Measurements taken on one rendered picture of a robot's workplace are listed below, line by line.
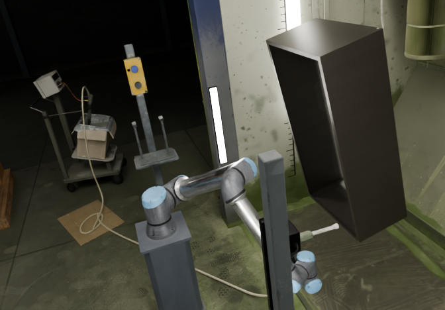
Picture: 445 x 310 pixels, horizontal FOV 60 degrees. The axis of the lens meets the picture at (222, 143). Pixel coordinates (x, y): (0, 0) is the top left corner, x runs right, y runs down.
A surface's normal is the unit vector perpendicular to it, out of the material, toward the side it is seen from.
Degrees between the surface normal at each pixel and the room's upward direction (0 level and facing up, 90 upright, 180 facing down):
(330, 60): 91
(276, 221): 90
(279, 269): 90
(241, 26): 90
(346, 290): 0
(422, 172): 57
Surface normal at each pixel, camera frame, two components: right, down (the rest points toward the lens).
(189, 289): 0.30, 0.36
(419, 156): -0.86, -0.29
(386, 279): -0.13, -0.90
